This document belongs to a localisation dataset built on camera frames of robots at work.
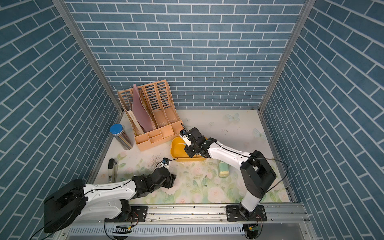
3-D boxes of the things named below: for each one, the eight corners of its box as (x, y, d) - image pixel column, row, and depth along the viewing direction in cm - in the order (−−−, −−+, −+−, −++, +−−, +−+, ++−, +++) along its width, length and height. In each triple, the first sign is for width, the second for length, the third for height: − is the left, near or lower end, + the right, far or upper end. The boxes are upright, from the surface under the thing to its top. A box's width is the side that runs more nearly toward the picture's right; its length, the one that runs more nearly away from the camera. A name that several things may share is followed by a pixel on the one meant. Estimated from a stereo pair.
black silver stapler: (109, 184, 85) (105, 181, 81) (111, 163, 93) (107, 159, 89) (117, 182, 86) (112, 179, 82) (118, 161, 94) (114, 157, 90)
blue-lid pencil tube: (120, 150, 99) (107, 133, 84) (124, 140, 104) (112, 123, 89) (131, 150, 99) (120, 133, 85) (134, 141, 104) (124, 123, 89)
